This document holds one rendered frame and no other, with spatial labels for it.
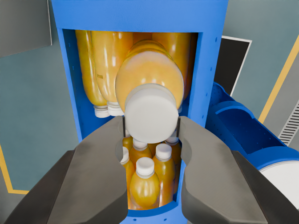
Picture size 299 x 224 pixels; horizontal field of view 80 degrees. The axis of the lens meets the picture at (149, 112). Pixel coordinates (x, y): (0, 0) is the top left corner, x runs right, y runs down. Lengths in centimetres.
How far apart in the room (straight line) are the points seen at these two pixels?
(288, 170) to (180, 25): 63
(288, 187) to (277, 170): 10
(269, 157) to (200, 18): 57
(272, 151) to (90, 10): 68
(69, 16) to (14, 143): 200
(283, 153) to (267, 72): 114
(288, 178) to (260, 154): 11
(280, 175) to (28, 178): 230
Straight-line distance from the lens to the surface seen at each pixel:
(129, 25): 23
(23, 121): 201
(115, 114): 37
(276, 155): 74
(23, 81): 183
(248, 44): 150
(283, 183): 80
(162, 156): 44
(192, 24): 25
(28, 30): 136
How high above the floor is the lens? 146
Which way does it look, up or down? 63 degrees down
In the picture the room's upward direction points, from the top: 177 degrees clockwise
